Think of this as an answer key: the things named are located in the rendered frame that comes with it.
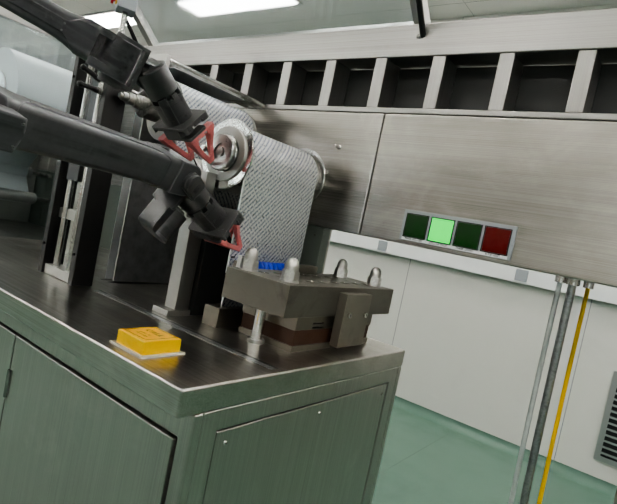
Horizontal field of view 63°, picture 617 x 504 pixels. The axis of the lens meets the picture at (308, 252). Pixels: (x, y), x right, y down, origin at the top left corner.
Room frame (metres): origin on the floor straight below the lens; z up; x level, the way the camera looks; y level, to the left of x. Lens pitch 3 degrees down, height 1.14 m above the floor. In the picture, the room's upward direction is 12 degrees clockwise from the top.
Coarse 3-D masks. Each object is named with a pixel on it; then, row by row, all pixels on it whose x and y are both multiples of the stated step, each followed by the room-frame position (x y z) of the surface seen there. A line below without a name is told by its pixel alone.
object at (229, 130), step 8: (224, 128) 1.06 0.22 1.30; (232, 128) 1.05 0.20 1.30; (240, 136) 1.03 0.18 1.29; (240, 144) 1.03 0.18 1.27; (240, 152) 1.02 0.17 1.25; (240, 160) 1.02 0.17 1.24; (208, 168) 1.08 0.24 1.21; (232, 168) 1.03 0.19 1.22; (240, 168) 1.02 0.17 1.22; (216, 176) 1.06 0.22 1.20; (224, 176) 1.04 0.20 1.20; (232, 176) 1.03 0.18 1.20; (240, 184) 1.08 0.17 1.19
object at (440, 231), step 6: (432, 222) 1.12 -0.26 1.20; (438, 222) 1.11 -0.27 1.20; (444, 222) 1.10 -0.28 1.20; (450, 222) 1.09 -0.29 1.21; (432, 228) 1.11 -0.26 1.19; (438, 228) 1.11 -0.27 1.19; (444, 228) 1.10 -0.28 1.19; (450, 228) 1.09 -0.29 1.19; (432, 234) 1.11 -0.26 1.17; (438, 234) 1.10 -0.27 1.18; (444, 234) 1.10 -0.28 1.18; (450, 234) 1.09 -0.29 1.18; (432, 240) 1.11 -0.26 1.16; (438, 240) 1.10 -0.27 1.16; (444, 240) 1.09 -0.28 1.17
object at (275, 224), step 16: (256, 192) 1.05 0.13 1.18; (272, 192) 1.09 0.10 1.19; (240, 208) 1.02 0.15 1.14; (256, 208) 1.06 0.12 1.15; (272, 208) 1.10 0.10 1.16; (288, 208) 1.15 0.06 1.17; (304, 208) 1.19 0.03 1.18; (256, 224) 1.07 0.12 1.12; (272, 224) 1.11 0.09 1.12; (288, 224) 1.15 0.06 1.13; (304, 224) 1.20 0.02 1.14; (256, 240) 1.08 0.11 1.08; (272, 240) 1.12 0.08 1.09; (288, 240) 1.16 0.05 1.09; (272, 256) 1.13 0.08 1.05; (288, 256) 1.17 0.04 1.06
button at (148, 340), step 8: (128, 328) 0.78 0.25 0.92; (136, 328) 0.79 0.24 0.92; (144, 328) 0.80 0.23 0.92; (152, 328) 0.81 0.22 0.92; (120, 336) 0.76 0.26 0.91; (128, 336) 0.75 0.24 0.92; (136, 336) 0.74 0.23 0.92; (144, 336) 0.75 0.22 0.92; (152, 336) 0.76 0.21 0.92; (160, 336) 0.77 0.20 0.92; (168, 336) 0.78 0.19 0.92; (128, 344) 0.75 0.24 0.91; (136, 344) 0.74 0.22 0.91; (144, 344) 0.73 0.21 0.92; (152, 344) 0.74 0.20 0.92; (160, 344) 0.75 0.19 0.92; (168, 344) 0.76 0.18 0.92; (176, 344) 0.78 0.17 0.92; (136, 352) 0.74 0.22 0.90; (144, 352) 0.73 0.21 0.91; (152, 352) 0.74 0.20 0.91; (160, 352) 0.75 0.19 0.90; (168, 352) 0.76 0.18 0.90
